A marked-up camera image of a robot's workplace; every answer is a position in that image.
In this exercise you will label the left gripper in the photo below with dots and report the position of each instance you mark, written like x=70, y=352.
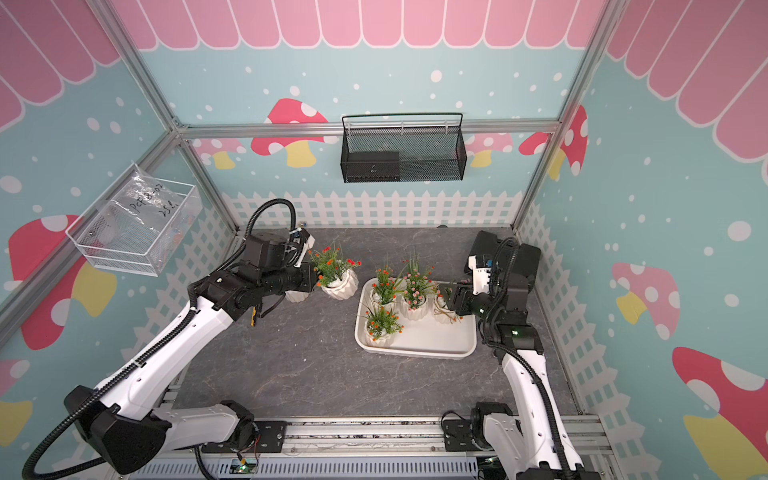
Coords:
x=309, y=279

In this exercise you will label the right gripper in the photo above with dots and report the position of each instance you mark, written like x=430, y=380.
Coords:
x=462, y=290

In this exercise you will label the twine pot pink flowers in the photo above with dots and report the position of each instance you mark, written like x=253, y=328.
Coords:
x=441, y=311

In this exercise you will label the ribbed pot plant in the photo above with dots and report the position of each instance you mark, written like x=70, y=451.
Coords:
x=336, y=273

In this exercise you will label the white rectangular storage tray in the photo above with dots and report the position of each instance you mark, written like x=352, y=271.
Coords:
x=428, y=337

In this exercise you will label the ribbed pot orange flowers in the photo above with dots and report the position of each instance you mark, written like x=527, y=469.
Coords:
x=386, y=289

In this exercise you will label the twine pot orange flowers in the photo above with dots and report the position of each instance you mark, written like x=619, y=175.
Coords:
x=381, y=326

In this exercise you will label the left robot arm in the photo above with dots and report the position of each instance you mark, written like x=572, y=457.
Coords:
x=119, y=419

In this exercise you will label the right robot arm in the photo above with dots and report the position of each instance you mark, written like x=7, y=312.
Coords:
x=530, y=439

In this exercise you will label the black box in basket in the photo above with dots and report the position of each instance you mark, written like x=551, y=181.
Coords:
x=372, y=166

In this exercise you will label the black plastic tool case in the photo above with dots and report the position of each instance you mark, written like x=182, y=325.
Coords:
x=509, y=256

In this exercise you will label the plastic bag with writing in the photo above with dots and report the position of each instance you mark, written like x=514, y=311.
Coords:
x=132, y=219

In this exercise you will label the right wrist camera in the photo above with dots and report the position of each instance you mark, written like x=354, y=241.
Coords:
x=481, y=268

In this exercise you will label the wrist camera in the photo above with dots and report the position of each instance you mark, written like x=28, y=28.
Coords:
x=481, y=268
x=299, y=242

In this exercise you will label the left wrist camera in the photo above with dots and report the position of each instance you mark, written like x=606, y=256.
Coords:
x=299, y=242

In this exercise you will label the clear wire wall basket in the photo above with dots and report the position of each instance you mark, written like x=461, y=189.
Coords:
x=152, y=262

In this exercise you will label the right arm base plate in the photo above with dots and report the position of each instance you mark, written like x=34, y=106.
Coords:
x=457, y=435

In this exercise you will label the black wire mesh basket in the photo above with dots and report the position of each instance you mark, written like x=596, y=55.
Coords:
x=431, y=145

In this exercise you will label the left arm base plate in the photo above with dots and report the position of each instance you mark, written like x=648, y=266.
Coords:
x=262, y=436

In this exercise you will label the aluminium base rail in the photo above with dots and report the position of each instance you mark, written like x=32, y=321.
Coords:
x=339, y=448

